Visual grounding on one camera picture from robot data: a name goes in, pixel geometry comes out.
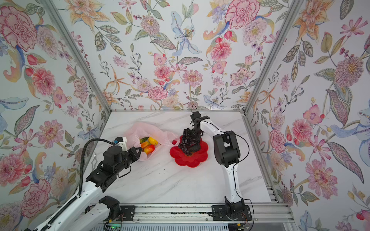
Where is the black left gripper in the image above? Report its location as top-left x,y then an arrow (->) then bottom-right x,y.
114,146 -> 144,175

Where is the red orange pepper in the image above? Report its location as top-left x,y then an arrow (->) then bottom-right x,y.
144,144 -> 155,156

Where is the green yellow mango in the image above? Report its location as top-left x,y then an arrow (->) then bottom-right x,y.
140,137 -> 149,143

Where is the yellow bell pepper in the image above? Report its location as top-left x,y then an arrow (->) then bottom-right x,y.
148,137 -> 159,146

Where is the dark purple grape bunch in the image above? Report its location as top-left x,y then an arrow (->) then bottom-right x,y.
178,138 -> 201,156

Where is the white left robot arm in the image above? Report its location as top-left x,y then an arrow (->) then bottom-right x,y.
34,145 -> 142,231

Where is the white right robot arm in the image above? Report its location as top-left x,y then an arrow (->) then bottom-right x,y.
179,111 -> 245,220

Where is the red flower-shaped plate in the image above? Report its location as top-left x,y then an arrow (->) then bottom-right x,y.
170,140 -> 209,168

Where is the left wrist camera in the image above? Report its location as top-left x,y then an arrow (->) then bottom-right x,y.
114,137 -> 128,151

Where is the thin black right cable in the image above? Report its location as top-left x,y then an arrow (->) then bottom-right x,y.
190,103 -> 255,231

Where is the black corrugated cable conduit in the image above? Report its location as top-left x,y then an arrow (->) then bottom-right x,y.
24,138 -> 116,231

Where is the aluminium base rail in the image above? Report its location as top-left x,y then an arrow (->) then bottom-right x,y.
72,202 -> 298,231

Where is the aluminium frame post right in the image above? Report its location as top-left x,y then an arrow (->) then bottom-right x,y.
244,1 -> 304,115

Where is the aluminium frame post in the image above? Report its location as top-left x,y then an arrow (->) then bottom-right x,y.
244,1 -> 304,115
40,0 -> 112,115

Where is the aluminium frame post left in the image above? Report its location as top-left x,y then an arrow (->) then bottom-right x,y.
40,0 -> 112,115

